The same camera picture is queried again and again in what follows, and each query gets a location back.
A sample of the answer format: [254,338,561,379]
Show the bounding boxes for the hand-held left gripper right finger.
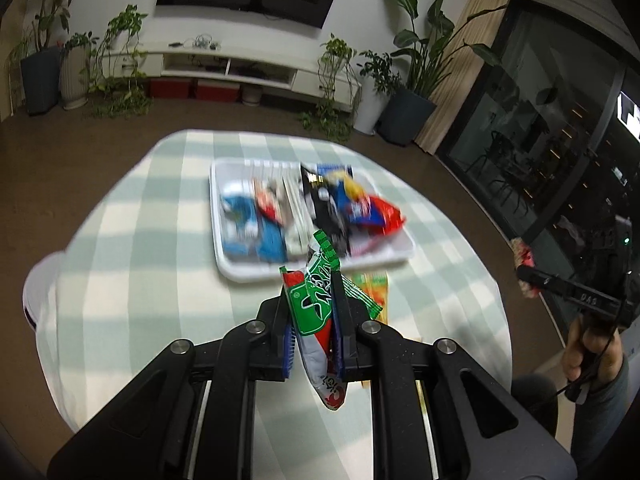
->
[330,271,579,480]

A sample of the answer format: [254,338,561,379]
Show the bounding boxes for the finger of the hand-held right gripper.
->
[515,264,626,318]

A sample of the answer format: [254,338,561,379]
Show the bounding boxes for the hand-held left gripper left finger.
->
[47,291,300,480]

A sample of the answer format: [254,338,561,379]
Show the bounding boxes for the green white snack packet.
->
[278,230,384,411]

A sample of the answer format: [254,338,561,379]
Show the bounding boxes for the dark red snack packet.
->
[512,238,537,301]

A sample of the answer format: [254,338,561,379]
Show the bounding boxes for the white foam tray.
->
[209,157,417,283]

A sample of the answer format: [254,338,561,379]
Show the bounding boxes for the black snack packet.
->
[299,162,352,257]

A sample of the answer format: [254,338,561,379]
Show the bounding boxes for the clear pink wrapper packet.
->
[280,174,312,257]

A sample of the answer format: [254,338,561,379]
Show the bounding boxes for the long blue snack packet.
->
[318,162,382,226]

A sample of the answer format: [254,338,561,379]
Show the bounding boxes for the orange snack packet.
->
[334,174,367,202]

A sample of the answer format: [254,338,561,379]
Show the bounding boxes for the person's right forearm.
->
[569,355,632,473]

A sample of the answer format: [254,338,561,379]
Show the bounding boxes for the person's right hand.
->
[561,311,624,392]

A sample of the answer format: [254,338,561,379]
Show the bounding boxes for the yellow snack packet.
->
[349,272,390,325]

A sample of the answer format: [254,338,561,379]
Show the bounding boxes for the bright red snack packet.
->
[350,196,407,237]

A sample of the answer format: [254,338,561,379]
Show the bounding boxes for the blue crinkled snack packet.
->
[220,192,287,264]

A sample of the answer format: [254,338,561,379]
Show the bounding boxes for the white cartoon snack packet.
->
[251,181,282,224]

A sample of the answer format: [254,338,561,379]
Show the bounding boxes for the glass sliding door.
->
[434,0,640,288]

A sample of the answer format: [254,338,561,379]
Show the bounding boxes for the large-leaf plant in dark pot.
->
[376,0,507,148]

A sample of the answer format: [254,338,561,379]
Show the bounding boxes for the leafy plant in white pot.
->
[351,49,402,137]

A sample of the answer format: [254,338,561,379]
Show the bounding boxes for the beige curtain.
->
[414,0,517,154]

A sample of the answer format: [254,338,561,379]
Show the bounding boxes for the hanging vine plant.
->
[299,33,362,142]

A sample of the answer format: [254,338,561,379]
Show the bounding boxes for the red storage box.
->
[149,78,192,100]
[194,80,240,103]

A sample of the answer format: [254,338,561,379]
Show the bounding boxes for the white television console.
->
[100,35,362,112]

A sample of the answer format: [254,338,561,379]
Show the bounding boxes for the trailing vine plant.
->
[89,4,153,120]

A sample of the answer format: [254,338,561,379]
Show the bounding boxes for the small plant in white pot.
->
[59,31,99,111]

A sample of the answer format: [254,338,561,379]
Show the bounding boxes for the tall plant in dark pot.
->
[19,0,77,117]

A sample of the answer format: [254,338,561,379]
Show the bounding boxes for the black cable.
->
[549,337,613,403]

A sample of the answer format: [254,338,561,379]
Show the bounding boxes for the cables on console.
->
[167,34,222,53]

